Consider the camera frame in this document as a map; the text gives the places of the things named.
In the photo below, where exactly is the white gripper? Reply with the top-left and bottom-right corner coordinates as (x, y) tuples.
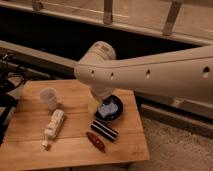
(88, 85), (114, 114)

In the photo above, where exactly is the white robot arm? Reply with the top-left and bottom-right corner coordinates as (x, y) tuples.
(74, 41), (213, 114)

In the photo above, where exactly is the black bowl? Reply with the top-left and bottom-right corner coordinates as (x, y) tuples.
(95, 95), (123, 122)

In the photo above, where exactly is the black white striped box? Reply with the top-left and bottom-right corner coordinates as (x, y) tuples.
(91, 120), (118, 142)

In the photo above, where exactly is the dark red oblong object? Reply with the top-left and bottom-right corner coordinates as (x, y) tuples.
(86, 132), (105, 152)

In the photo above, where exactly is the translucent plastic cup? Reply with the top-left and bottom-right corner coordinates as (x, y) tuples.
(39, 87), (58, 110)

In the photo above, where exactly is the white tube bottle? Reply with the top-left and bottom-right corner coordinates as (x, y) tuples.
(42, 109), (65, 149)

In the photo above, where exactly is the wooden board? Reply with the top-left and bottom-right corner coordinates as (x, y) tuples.
(0, 80), (150, 171)

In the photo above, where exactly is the black cables and equipment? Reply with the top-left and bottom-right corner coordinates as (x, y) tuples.
(0, 53), (28, 144)

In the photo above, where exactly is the metal frame rail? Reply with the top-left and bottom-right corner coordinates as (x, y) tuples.
(0, 0), (213, 45)

